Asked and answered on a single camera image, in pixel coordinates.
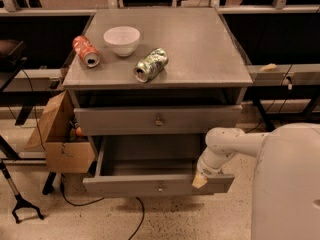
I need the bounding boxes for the orange soda can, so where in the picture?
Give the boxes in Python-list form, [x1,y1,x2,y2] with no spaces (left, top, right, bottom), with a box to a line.
[72,36,100,68]

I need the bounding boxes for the black floor cable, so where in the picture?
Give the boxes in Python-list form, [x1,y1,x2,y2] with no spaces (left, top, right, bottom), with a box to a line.
[59,173,146,240]

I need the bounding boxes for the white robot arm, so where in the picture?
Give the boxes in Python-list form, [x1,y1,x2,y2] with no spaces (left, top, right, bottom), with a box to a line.
[192,123,320,240]

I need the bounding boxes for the brown cardboard box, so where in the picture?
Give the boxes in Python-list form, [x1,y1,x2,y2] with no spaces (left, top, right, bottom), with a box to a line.
[25,91,95,173]

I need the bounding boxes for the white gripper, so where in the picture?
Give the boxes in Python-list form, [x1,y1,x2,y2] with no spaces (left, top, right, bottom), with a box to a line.
[192,148,230,189]

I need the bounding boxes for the black cable at right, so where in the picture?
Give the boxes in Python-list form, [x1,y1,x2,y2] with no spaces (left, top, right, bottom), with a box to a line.
[245,63,320,134]

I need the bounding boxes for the small cream foam piece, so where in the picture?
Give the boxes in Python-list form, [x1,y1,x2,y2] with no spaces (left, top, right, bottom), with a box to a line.
[259,63,277,72]

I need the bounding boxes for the black grabber tool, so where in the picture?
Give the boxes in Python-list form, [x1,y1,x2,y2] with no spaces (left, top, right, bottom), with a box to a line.
[0,159,44,224]

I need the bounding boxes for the orange fruit in box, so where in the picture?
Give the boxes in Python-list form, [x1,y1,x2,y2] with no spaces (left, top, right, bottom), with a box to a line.
[75,127,84,137]

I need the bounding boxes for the white ceramic bowl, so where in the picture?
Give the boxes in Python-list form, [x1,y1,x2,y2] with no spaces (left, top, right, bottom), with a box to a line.
[103,26,140,57]

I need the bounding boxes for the grey top drawer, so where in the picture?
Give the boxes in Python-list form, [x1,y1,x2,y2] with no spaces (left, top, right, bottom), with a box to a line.
[74,105,242,136]

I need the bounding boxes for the grey drawer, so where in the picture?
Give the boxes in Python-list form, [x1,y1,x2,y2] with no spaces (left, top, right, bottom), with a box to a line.
[83,134,234,198]
[74,105,242,136]

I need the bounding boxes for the green soda can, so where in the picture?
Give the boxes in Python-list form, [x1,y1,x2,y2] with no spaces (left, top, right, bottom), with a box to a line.
[133,48,169,83]

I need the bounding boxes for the grey drawer cabinet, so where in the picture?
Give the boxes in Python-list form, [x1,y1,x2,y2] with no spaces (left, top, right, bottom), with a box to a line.
[62,7,254,198]

